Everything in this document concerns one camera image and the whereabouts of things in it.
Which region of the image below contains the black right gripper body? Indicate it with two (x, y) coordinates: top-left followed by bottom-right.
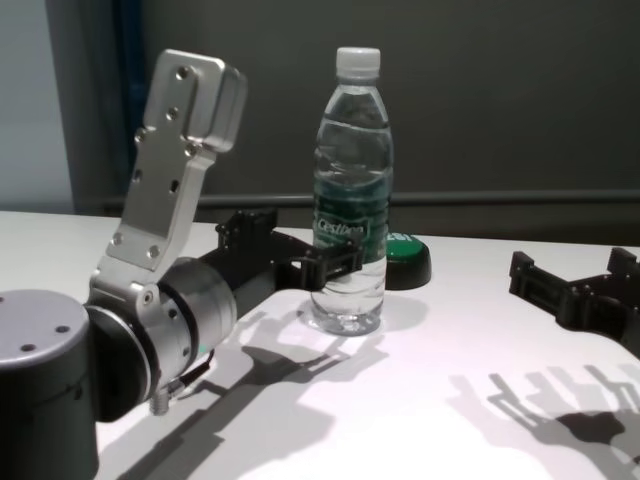
(554, 272), (640, 351)

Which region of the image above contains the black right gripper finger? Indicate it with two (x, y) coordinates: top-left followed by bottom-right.
(508, 251), (586, 321)
(605, 247), (640, 284)

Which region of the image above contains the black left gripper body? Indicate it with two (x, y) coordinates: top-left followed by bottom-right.
(197, 227), (321, 297)

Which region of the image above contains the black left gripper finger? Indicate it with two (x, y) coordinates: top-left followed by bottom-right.
(299, 234), (365, 294)
(215, 208), (279, 250)

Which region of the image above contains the clear green-label water bottle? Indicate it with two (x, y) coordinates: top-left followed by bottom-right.
(309, 46), (392, 337)

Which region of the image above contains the green YES push button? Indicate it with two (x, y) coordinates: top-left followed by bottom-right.
(383, 230), (434, 290)

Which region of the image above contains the dark grey wall rail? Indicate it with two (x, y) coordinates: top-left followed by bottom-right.
(102, 191), (640, 212)

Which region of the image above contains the thin left arm cable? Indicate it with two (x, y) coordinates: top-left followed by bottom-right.
(149, 349), (217, 416)

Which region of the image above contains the dark blue vertical post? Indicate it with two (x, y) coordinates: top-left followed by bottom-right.
(112, 0), (154, 201)

